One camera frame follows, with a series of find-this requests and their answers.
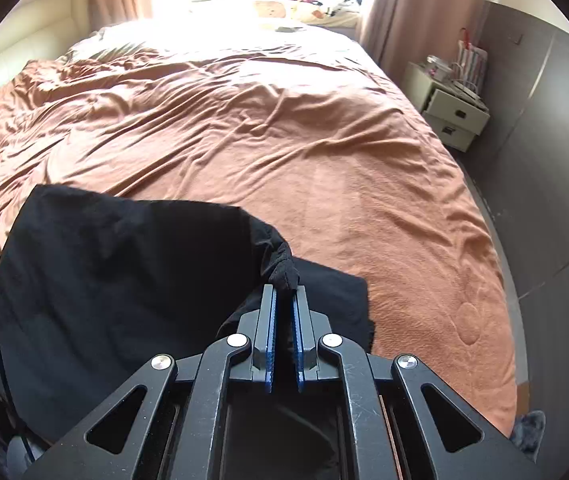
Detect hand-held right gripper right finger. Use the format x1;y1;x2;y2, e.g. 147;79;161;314
291;285;547;480

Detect white nightstand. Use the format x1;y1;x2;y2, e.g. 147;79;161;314
404;61;491;152

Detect black pants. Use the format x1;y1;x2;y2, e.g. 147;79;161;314
0;184;376;446

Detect brown blanket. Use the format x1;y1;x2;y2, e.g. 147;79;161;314
0;50;517;436

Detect cream leather headboard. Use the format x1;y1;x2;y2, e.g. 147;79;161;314
0;0;90;91

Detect printed bear cushion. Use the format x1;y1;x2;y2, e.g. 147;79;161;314
252;0;360;28

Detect striped gift bag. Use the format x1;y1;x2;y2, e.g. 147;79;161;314
457;27;487;93

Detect grey fuzzy slipper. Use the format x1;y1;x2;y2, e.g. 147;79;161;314
511;410;547;463

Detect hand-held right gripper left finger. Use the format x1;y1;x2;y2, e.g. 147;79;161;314
22;284;278;480

